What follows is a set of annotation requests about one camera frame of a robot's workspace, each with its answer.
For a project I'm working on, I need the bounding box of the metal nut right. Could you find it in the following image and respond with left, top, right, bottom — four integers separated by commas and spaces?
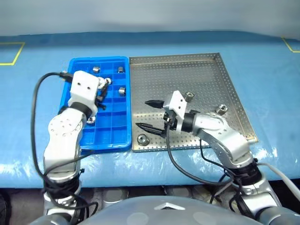
216, 104, 229, 115

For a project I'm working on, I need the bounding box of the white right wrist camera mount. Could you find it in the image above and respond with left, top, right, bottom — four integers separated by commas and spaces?
163, 90, 188, 132

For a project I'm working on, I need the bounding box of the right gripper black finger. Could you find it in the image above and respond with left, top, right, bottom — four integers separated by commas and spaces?
144, 99, 165, 109
135, 122, 166, 138

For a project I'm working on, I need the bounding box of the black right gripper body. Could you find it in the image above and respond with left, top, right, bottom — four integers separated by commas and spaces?
162, 110, 179, 132

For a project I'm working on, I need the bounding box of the blue plastic table cover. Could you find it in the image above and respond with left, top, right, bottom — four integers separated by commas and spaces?
0, 29, 300, 189

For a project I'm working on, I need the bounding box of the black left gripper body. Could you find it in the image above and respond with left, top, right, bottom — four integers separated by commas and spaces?
94, 93, 107, 112

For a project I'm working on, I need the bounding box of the white cable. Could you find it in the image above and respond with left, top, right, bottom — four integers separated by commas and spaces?
257, 162, 300, 195

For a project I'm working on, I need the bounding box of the blue plastic compartment tray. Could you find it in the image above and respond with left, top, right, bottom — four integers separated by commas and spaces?
61, 55, 132, 152

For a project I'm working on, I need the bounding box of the grey robot torso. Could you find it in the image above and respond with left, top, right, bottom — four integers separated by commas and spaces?
30, 195, 300, 225

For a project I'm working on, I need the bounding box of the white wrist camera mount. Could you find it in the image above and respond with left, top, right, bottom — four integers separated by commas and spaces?
163, 90, 188, 132
68, 70, 100, 113

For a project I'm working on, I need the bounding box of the perforated steel tray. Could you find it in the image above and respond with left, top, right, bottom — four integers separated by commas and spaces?
128, 52, 259, 153

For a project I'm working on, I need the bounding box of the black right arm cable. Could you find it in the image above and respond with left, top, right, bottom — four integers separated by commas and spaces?
165, 112, 237, 186

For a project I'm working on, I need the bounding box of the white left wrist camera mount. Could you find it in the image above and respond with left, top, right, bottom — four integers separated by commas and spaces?
68, 70, 100, 113

